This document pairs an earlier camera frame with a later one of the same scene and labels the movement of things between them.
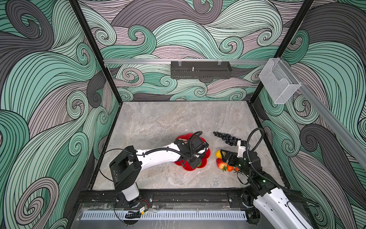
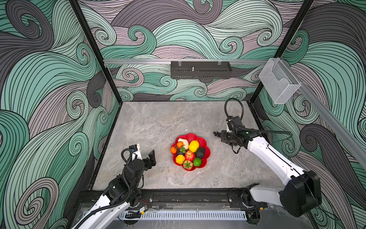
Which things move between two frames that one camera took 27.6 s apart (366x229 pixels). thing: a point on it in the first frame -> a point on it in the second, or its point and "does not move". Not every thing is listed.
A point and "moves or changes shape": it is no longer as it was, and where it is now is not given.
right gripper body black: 239,163 -> 228,137
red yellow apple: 220,164 moves or changes shape
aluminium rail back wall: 184,60 does not move
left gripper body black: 194,161 -> 135,184
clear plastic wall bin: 278,80 does not move
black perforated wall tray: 200,70 does not move
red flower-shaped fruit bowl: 186,137 does not move
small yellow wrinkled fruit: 218,154 moves or changes shape
